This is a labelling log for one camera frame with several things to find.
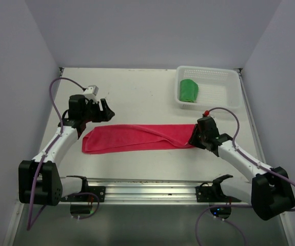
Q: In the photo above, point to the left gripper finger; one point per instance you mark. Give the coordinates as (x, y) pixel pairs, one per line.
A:
(100, 115)
(105, 106)

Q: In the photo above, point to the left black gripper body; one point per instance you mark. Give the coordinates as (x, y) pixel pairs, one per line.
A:
(88, 114)

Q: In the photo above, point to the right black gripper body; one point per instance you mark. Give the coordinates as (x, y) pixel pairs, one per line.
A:
(202, 138)

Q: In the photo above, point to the pink towel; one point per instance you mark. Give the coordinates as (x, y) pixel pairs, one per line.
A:
(125, 138)

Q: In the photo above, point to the green towel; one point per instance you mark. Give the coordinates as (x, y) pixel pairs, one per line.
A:
(188, 91)

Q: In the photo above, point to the clear plastic tray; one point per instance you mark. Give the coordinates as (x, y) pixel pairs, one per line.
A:
(217, 88)

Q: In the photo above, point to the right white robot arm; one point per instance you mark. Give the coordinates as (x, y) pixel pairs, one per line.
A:
(267, 189)

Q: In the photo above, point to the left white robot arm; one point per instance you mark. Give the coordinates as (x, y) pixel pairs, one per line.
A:
(39, 181)

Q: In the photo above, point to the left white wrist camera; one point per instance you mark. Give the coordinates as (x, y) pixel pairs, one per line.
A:
(91, 92)

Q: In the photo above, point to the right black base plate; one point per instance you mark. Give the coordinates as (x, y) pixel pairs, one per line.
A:
(206, 194)

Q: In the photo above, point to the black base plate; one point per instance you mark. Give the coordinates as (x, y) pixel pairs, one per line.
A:
(99, 191)
(206, 194)

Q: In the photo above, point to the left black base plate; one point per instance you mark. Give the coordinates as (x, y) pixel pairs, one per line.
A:
(99, 191)

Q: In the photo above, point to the aluminium mounting rail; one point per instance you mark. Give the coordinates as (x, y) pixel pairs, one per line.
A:
(167, 192)

